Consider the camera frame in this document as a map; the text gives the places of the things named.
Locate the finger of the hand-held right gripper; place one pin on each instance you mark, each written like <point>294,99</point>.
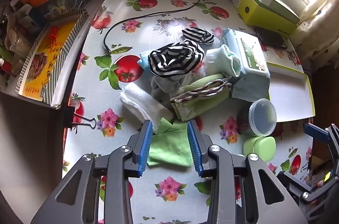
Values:
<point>315,131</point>
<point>304,193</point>

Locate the white mint sock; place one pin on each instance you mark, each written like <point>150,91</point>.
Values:
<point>222,61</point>

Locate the black binder clip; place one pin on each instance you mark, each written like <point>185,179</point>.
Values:
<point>68,116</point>

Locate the lime green cardboard box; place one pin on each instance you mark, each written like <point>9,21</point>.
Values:
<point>254,14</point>

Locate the wet wipes pack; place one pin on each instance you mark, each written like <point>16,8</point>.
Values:
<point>251,57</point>

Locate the grey blue cloth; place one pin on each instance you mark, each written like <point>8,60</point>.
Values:
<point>251,89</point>

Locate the pile of household clutter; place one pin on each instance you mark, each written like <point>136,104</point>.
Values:
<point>16,36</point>

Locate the clear round plastic container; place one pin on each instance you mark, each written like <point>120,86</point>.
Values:
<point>262,118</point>

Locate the white towel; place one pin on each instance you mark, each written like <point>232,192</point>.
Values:
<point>143,104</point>

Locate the light green plastic case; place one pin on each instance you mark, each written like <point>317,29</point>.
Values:
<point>261,147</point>

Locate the white and green box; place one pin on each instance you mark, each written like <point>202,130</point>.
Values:
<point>275,5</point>

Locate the small striped sock ball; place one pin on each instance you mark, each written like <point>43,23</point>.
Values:
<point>197,35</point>

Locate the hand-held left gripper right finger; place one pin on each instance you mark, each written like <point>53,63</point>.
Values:
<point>194,149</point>

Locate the white tray with lime rim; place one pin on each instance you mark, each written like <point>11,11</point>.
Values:
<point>288,91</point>

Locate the green cleaning cloth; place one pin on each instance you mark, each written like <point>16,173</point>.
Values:
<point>169,147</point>

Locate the yellow printed food box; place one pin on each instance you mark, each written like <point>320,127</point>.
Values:
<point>45,62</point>

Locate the black white striped cloth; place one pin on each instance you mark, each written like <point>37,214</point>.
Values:
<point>172,59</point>

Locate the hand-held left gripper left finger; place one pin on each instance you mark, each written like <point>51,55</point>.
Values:
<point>145,147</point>

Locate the cream curtain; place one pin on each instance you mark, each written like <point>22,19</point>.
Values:
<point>317,36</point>

